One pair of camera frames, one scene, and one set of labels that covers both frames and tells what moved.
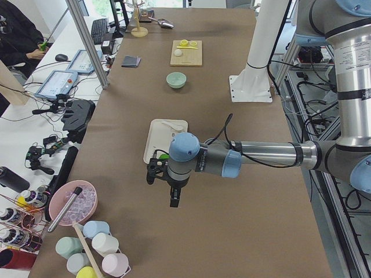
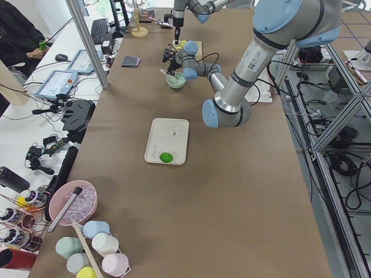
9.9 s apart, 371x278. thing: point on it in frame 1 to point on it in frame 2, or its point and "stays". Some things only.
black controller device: [78, 113] stays
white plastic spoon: [175, 127] to [170, 77]
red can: [17, 259] stays
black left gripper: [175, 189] to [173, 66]
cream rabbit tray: [161, 133] stays
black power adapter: [106, 47] stays
